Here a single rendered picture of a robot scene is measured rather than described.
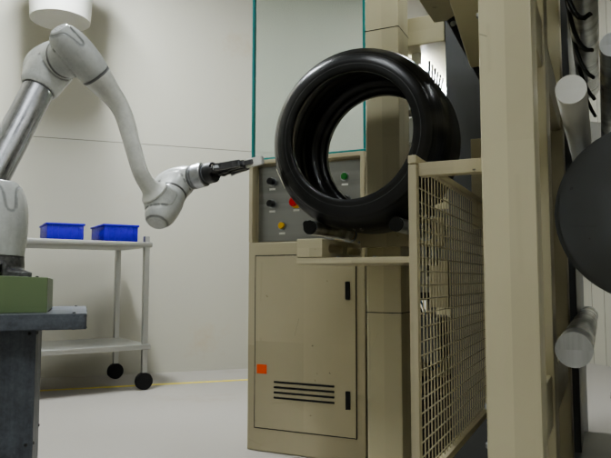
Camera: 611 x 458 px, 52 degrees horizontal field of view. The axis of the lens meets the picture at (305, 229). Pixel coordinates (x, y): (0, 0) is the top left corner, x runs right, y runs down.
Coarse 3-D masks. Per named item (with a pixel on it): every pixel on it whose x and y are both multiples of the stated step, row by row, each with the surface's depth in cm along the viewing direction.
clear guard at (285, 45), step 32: (256, 0) 292; (288, 0) 285; (320, 0) 278; (352, 0) 271; (256, 32) 291; (288, 32) 283; (320, 32) 276; (352, 32) 270; (256, 64) 289; (288, 64) 282; (256, 96) 288; (256, 128) 287; (352, 128) 267
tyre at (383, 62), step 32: (320, 64) 201; (352, 64) 194; (384, 64) 190; (416, 64) 192; (288, 96) 206; (320, 96) 220; (352, 96) 223; (416, 96) 184; (288, 128) 202; (320, 128) 227; (416, 128) 183; (448, 128) 186; (288, 160) 201; (320, 160) 227; (448, 160) 190; (288, 192) 204; (320, 192) 198; (384, 192) 186; (352, 224) 194; (384, 224) 193
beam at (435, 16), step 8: (424, 0) 203; (432, 0) 203; (440, 0) 203; (448, 0) 203; (432, 8) 210; (440, 8) 210; (448, 8) 209; (432, 16) 216; (440, 16) 216; (448, 16) 216
